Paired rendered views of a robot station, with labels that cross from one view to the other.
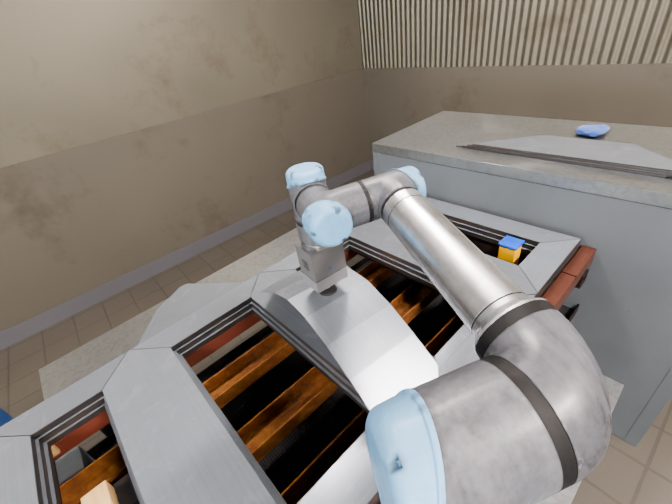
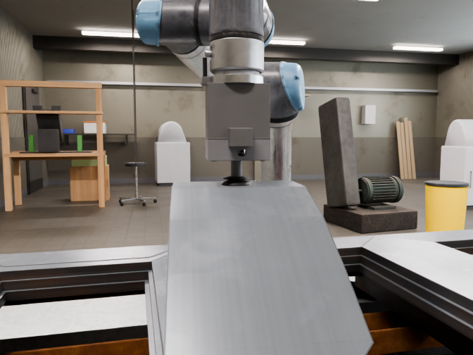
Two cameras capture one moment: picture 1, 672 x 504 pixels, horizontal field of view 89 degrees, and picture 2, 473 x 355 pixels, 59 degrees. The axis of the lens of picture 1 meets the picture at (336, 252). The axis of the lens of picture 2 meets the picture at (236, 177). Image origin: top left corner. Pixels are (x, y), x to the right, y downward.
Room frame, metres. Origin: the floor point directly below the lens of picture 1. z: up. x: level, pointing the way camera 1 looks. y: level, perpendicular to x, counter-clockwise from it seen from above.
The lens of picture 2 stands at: (1.16, 0.28, 1.10)
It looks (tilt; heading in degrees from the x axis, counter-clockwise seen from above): 5 degrees down; 204
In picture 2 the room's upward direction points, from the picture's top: straight up
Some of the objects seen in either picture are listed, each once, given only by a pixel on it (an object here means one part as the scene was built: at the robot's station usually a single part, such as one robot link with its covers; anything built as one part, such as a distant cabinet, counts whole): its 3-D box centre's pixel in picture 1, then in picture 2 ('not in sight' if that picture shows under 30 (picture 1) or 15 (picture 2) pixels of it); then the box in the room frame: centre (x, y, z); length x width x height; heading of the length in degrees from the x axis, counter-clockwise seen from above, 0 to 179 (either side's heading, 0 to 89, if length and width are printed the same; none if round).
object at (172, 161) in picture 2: not in sight; (172, 153); (-7.14, -5.06, 0.73); 0.82 x 0.67 x 1.46; 126
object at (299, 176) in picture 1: (309, 194); (236, 2); (0.62, 0.03, 1.28); 0.09 x 0.08 x 0.11; 12
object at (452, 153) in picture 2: not in sight; (469, 163); (-6.41, 0.94, 0.69); 0.67 x 0.60 x 1.38; 33
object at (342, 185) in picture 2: not in sight; (367, 161); (-4.29, -0.37, 0.80); 0.97 x 0.95 x 1.59; 37
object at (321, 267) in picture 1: (319, 255); (235, 117); (0.63, 0.04, 1.13); 0.10 x 0.09 x 0.16; 32
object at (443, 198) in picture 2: not in sight; (445, 213); (-3.58, 0.50, 0.32); 0.41 x 0.41 x 0.64
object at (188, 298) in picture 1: (182, 307); not in sight; (0.97, 0.59, 0.77); 0.45 x 0.20 x 0.04; 128
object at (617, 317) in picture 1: (493, 282); not in sight; (1.11, -0.67, 0.50); 1.30 x 0.04 x 1.01; 38
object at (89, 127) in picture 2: not in sight; (95, 127); (-6.28, -6.56, 1.31); 0.48 x 0.39 x 0.27; 126
